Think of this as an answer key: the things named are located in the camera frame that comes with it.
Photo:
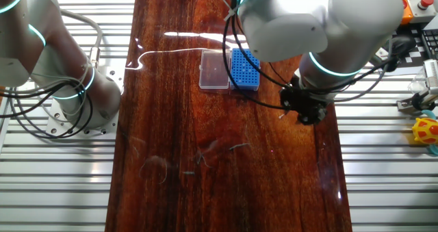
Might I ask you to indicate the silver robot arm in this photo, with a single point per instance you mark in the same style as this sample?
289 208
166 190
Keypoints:
359 13

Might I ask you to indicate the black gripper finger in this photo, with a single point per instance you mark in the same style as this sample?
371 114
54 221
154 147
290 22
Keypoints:
285 98
311 117

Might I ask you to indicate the small silver clamp mount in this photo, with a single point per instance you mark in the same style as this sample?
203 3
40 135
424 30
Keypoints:
405 104

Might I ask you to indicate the glossy dark wooden board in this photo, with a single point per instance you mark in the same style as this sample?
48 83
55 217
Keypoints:
205 191

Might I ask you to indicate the yellow orange toy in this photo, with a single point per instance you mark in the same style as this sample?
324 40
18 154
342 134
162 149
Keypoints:
424 131

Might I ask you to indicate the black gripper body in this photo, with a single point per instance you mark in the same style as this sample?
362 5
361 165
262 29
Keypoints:
308 102

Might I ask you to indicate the orange emergency stop box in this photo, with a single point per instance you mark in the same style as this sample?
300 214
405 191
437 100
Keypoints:
407 17

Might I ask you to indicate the gray emergency stop box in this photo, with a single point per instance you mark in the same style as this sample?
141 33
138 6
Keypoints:
419 12

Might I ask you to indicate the clear plastic holder lid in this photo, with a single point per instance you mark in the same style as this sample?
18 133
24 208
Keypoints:
214 71

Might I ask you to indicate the small clear pipette tip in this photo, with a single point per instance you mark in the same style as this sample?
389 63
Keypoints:
281 116

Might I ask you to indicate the silver finned camera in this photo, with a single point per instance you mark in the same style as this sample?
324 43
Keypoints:
432 74

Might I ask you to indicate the black keyboard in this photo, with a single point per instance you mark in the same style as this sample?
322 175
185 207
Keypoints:
432 42

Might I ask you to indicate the blue pipette tip holder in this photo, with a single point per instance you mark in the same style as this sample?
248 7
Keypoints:
244 71

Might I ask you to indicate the black white checkerboard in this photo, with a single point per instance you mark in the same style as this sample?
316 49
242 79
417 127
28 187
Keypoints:
415 54

